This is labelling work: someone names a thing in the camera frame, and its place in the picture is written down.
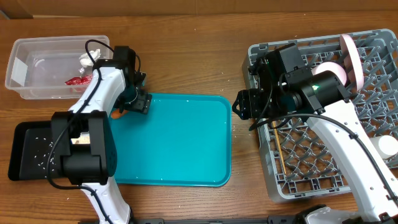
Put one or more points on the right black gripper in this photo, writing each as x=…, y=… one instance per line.
x=250, y=101

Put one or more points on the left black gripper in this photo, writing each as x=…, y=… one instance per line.
x=141, y=104

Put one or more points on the orange carrot piece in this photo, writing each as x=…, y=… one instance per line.
x=116, y=114

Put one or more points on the wooden chopstick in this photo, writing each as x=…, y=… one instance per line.
x=278, y=147

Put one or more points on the red snack wrapper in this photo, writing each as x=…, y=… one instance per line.
x=85, y=80

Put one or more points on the white tissue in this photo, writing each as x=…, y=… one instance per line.
x=88, y=59

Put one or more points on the pink plate with food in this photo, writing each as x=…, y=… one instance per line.
x=352, y=62

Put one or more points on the white paper cup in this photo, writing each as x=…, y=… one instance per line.
x=386, y=146

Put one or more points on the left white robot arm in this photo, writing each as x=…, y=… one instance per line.
x=84, y=147

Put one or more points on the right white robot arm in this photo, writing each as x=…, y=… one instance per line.
x=288, y=89

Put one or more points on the grey dishwasher rack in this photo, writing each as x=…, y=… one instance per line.
x=310, y=168

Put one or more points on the teal serving tray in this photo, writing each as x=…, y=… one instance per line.
x=184, y=140

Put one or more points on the clear plastic bin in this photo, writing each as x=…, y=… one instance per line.
x=39, y=67

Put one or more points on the white rice pile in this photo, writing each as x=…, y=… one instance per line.
x=42, y=148

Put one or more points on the black tray bin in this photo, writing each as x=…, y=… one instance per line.
x=21, y=166

